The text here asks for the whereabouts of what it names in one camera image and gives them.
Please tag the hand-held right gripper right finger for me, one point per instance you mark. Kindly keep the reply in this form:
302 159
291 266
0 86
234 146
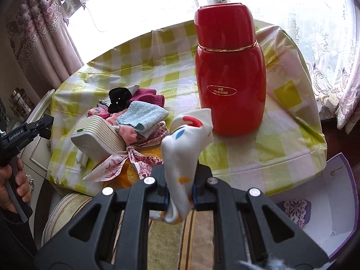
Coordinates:
201 194

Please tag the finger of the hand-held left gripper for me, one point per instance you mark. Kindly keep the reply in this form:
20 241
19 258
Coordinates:
42 126

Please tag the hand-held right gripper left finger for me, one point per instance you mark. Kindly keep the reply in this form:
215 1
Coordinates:
160 191

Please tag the white printed sock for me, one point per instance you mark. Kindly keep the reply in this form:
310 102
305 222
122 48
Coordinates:
180 152

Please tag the maroon knit garment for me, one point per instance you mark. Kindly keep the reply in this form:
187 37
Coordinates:
149 95

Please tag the grey herringbone cloth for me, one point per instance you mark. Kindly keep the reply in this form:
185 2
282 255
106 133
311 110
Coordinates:
135 88

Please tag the white box with purple edge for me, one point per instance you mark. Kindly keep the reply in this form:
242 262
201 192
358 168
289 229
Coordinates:
323 191

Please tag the person's left forearm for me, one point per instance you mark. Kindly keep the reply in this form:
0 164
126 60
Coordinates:
14 242

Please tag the person's left hand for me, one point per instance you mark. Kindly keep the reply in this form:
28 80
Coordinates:
24 182

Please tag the glass jar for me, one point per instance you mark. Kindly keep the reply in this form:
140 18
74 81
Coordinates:
21 104

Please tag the orange printed cloth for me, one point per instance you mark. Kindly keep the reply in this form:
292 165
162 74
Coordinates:
129 178

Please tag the white ribbed plastic device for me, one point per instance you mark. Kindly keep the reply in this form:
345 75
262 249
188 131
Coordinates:
95 137

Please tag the red white floral scarf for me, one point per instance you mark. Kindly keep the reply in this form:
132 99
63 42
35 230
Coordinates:
109 168

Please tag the pink patterned cloth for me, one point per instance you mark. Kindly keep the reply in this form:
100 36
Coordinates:
98 112

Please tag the yellow checkered tablecloth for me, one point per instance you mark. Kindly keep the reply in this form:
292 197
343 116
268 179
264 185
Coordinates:
253 157

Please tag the pink fluffy cloth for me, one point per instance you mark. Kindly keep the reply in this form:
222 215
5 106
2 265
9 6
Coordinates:
128 136

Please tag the light blue towel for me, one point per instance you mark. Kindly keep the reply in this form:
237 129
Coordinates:
143 115

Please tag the black scrunchie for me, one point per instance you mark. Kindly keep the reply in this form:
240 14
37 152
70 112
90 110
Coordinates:
115 93

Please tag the paisley patterned curtain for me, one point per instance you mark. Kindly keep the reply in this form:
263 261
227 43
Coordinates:
42 33

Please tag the purple knit cloth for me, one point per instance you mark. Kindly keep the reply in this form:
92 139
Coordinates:
296 212

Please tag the red plastic basket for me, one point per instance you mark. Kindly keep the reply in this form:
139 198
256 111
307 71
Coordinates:
229 70

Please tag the pink lace-edged curtain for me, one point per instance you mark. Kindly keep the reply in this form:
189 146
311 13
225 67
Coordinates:
347 112

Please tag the sheer lace curtain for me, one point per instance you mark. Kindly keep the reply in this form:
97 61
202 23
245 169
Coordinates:
295 11

